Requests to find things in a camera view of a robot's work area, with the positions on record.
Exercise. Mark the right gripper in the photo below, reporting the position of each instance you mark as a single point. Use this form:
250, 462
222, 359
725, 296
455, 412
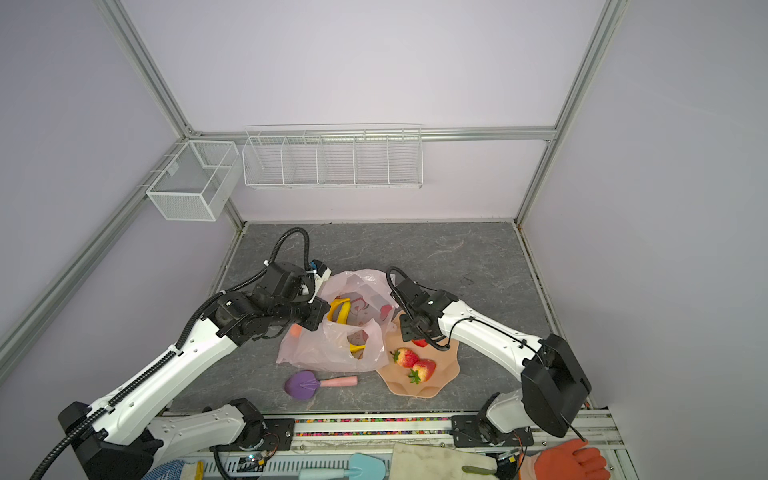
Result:
406, 329

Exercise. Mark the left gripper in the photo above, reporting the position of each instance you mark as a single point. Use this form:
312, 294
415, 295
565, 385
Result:
319, 309

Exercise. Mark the yellow banana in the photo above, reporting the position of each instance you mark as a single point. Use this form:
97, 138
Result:
340, 310

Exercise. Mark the pale strawberry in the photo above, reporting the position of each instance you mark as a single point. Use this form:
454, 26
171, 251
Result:
404, 357

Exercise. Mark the red strawberry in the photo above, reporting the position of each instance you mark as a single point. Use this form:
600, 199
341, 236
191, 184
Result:
422, 371

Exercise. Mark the pink plastic bag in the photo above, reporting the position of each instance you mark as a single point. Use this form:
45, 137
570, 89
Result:
327, 348

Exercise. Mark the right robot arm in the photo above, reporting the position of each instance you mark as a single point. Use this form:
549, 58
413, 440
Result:
553, 384

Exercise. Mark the beige wavy fruit plate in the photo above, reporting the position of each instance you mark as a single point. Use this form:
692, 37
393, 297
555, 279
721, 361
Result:
396, 377

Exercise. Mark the beige cloth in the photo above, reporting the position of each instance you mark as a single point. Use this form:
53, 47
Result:
425, 462

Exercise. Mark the small white mesh basket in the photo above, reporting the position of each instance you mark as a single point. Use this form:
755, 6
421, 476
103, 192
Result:
197, 182

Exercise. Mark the orange rubber glove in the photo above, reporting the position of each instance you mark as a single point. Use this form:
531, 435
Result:
573, 460

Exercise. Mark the blue white knit glove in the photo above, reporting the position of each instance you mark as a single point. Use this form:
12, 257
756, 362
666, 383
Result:
169, 471

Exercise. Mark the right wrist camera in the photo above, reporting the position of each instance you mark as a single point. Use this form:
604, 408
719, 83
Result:
409, 294

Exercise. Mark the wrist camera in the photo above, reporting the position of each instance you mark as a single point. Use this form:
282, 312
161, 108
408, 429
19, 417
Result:
409, 294
292, 283

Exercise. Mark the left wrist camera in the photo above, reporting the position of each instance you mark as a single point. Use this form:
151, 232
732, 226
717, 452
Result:
292, 283

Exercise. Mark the purple scoop pink handle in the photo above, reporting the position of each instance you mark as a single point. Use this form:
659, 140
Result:
303, 385

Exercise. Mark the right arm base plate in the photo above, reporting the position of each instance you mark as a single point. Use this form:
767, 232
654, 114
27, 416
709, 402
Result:
468, 431

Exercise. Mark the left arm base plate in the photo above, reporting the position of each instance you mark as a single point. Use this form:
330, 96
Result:
272, 434

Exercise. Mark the long white wire basket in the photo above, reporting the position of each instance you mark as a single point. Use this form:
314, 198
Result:
333, 156

